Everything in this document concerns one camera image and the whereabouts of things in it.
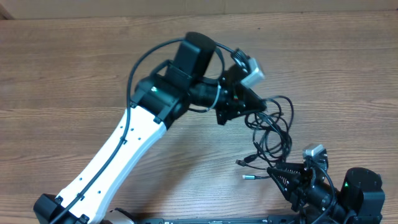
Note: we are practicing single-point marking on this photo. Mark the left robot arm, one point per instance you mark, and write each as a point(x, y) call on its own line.
point(173, 87)

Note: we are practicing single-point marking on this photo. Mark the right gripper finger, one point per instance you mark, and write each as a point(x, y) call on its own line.
point(286, 180)
point(290, 167)

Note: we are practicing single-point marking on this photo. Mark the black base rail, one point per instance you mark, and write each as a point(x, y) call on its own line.
point(271, 219)

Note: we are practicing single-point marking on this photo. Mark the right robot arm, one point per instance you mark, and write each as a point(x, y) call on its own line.
point(360, 199)

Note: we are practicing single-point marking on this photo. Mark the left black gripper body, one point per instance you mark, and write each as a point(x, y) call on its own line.
point(227, 106)

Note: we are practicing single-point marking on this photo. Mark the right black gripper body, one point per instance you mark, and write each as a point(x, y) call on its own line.
point(319, 197)

